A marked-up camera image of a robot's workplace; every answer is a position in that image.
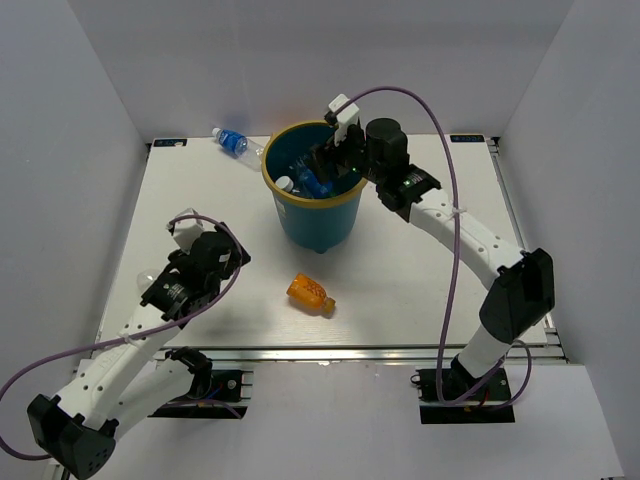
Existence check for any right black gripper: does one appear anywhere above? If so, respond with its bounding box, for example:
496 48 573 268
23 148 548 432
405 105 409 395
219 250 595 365
303 122 385 185

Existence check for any blue label water bottle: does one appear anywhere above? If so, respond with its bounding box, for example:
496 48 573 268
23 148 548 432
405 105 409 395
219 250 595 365
292 158 333 199
212 127 264 172

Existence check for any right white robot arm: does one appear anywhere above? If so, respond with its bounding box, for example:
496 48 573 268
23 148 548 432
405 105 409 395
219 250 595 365
311 114 555 403

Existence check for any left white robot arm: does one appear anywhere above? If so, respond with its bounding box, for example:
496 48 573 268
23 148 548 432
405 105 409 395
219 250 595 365
27 213 251 479

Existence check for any teal bin with yellow rim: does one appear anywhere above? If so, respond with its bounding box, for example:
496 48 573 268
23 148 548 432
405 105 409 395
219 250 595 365
261 121 367 253

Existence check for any right blue table sticker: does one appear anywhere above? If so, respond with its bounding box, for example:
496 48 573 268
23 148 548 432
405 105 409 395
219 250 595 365
450 134 485 143

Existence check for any blue table sticker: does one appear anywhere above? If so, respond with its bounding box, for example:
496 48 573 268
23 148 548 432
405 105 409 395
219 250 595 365
152 138 187 148
450 134 485 143

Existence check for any orange plastic bottle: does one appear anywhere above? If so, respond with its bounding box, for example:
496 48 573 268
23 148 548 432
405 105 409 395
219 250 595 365
286 273 336 316

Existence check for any left blue table sticker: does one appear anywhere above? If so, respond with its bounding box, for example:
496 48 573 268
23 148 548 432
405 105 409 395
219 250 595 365
152 138 187 148

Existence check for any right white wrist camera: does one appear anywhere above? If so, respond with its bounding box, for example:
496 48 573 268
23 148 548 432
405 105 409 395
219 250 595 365
324 94 360 146

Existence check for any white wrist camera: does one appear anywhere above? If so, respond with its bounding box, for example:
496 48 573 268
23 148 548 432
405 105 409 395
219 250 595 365
324 94 360 146
166 218 205 254

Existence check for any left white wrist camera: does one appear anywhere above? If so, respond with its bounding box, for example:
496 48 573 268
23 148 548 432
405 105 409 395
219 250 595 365
166 218 205 254

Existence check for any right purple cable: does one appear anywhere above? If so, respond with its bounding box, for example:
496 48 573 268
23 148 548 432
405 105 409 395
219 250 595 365
344 87 532 412

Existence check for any purple cable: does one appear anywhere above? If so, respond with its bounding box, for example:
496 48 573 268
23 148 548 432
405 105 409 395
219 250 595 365
344 87 532 412
0 214 244 461

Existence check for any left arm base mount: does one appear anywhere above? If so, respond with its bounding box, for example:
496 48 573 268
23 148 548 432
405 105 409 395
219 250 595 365
150 347 253 420

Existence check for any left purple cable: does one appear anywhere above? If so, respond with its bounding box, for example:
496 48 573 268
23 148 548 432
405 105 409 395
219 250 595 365
0 214 244 461

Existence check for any aluminium table front rail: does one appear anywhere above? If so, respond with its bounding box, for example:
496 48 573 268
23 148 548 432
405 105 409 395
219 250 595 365
94 344 569 365

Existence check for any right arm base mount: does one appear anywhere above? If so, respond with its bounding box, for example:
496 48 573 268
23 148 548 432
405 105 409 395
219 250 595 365
409 367 516 426

